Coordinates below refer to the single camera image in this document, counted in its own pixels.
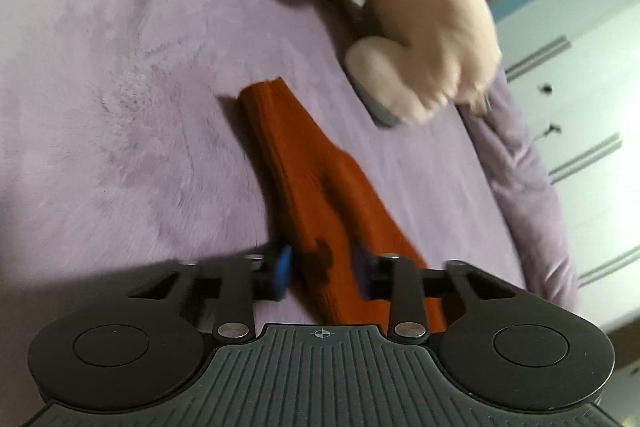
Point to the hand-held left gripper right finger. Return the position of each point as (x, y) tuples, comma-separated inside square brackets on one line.
[(362, 274)]

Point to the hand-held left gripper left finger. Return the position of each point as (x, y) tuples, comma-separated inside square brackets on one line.
[(281, 269)]

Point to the red knitted garment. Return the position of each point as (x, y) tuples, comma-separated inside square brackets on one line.
[(310, 167)]

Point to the black wardrobe key knob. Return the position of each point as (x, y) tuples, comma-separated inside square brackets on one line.
[(550, 129), (546, 87)]

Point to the purple blanket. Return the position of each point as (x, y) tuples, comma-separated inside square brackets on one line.
[(125, 82)]

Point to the pink plush toy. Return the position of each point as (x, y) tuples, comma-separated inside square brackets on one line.
[(440, 7)]

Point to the white wardrobe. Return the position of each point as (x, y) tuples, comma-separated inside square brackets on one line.
[(590, 57)]

